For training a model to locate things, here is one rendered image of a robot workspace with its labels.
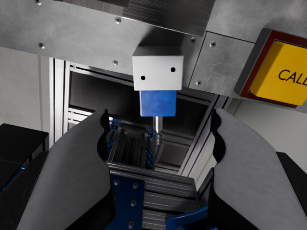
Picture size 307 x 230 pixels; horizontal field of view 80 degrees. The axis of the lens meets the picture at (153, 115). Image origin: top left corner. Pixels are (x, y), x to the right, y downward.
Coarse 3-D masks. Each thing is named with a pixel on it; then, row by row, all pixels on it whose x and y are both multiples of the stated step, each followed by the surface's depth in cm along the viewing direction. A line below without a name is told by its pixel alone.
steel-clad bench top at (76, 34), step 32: (0, 0) 20; (32, 0) 20; (224, 0) 20; (256, 0) 20; (288, 0) 20; (0, 32) 22; (32, 32) 22; (64, 32) 22; (96, 32) 22; (128, 32) 22; (160, 32) 22; (224, 32) 21; (256, 32) 21; (288, 32) 21; (96, 64) 23; (128, 64) 23; (192, 64) 23; (224, 64) 23
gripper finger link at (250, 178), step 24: (216, 120) 11; (216, 144) 9; (240, 144) 8; (264, 144) 8; (216, 168) 7; (240, 168) 7; (264, 168) 7; (216, 192) 6; (240, 192) 6; (264, 192) 6; (288, 192) 6; (216, 216) 6; (240, 216) 6; (264, 216) 5; (288, 216) 5
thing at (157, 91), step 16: (144, 48) 21; (160, 48) 21; (176, 48) 20; (144, 64) 18; (160, 64) 18; (176, 64) 18; (144, 80) 19; (160, 80) 19; (176, 80) 19; (144, 96) 21; (160, 96) 21; (144, 112) 22; (160, 112) 22; (160, 128) 24; (160, 144) 26
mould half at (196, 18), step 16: (144, 0) 12; (160, 0) 12; (176, 0) 12; (192, 0) 12; (208, 0) 12; (128, 16) 13; (144, 16) 13; (160, 16) 13; (176, 16) 13; (192, 16) 13; (208, 16) 13; (192, 32) 13
